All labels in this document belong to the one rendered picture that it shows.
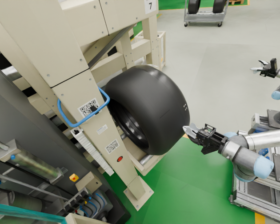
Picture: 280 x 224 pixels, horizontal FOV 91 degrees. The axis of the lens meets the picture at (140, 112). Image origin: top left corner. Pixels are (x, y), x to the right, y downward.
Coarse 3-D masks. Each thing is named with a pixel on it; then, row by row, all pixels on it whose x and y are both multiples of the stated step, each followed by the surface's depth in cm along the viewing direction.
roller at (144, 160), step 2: (146, 154) 100; (148, 154) 99; (144, 156) 99; (146, 156) 98; (148, 156) 98; (150, 156) 99; (152, 156) 100; (142, 158) 98; (144, 158) 98; (146, 158) 98; (148, 158) 98; (150, 158) 99; (140, 160) 97; (142, 160) 97; (144, 160) 97; (146, 160) 97; (148, 160) 99; (140, 162) 96; (142, 162) 96; (144, 162) 96; (146, 162) 97; (142, 164) 96; (144, 164) 97
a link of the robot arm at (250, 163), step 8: (240, 152) 53; (248, 152) 52; (232, 160) 55; (240, 160) 52; (248, 160) 51; (256, 160) 49; (264, 160) 49; (240, 168) 55; (248, 168) 51; (256, 168) 49; (264, 168) 48; (272, 168) 47; (264, 176) 48
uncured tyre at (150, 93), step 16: (112, 80) 76; (128, 80) 69; (144, 80) 69; (160, 80) 69; (112, 96) 75; (128, 96) 66; (144, 96) 64; (160, 96) 66; (176, 96) 69; (112, 112) 102; (128, 112) 117; (144, 112) 64; (160, 112) 64; (176, 112) 69; (128, 128) 114; (144, 128) 67; (160, 128) 65; (176, 128) 71; (144, 144) 105; (160, 144) 71
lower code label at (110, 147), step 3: (114, 141) 73; (117, 141) 74; (108, 144) 71; (111, 144) 72; (114, 144) 74; (117, 144) 76; (105, 147) 70; (108, 147) 72; (111, 147) 73; (114, 147) 75; (108, 150) 73; (111, 150) 75; (108, 153) 74
